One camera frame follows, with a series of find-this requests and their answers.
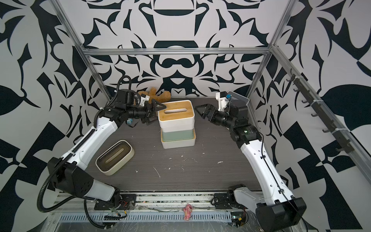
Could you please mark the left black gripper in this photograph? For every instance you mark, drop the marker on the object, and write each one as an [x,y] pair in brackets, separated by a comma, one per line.
[147,119]

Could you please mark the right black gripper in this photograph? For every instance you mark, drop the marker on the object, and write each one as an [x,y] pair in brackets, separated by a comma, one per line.
[210,108]

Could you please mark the white bamboo tissue box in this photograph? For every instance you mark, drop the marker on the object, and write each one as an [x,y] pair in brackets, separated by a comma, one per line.
[179,144]
[177,125]
[177,110]

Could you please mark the grey lid white tissue box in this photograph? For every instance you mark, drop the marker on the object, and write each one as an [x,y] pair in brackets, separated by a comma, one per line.
[238,100]

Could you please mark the green tissue box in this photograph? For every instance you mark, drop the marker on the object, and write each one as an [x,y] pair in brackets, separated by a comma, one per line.
[177,135]

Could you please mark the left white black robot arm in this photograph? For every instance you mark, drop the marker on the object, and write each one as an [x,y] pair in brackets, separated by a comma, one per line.
[68,172]

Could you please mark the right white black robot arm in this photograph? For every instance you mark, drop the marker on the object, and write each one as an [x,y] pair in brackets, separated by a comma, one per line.
[278,208]

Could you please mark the cream dark-lid tissue box left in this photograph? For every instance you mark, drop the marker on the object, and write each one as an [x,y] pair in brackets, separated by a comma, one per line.
[115,157]

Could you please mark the brown teddy bear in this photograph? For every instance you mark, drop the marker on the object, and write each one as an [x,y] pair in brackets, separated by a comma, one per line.
[163,97]

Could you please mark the pink toy figure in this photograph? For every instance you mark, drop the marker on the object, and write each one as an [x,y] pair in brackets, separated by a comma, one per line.
[187,212]

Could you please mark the small green circuit board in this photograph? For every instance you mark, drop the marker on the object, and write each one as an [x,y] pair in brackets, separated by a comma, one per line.
[237,219]

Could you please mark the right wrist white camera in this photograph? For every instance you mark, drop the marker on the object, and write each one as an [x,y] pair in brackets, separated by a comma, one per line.
[224,100]

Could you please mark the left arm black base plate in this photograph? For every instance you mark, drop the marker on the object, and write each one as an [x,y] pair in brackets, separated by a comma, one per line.
[124,202]

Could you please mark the aluminium frame rail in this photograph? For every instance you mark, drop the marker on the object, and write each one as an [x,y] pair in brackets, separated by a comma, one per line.
[174,51]

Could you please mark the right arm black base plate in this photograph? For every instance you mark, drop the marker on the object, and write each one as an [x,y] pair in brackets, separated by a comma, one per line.
[223,201]

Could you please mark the grey slotted cable duct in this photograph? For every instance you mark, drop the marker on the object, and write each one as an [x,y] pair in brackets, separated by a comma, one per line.
[203,216]

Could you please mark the grey wall hook rail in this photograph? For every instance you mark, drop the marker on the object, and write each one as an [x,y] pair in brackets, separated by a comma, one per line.
[332,124]

